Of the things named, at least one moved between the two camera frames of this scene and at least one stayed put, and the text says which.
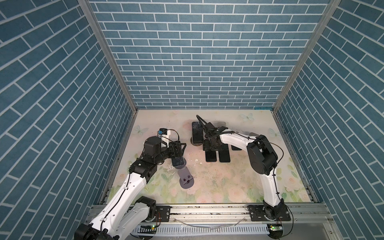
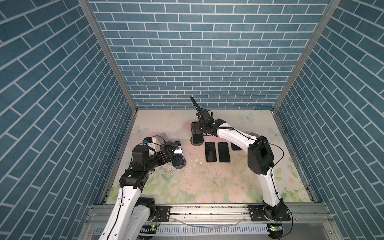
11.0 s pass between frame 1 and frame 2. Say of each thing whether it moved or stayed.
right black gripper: moved
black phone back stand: stayed
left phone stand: stayed
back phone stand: stayed
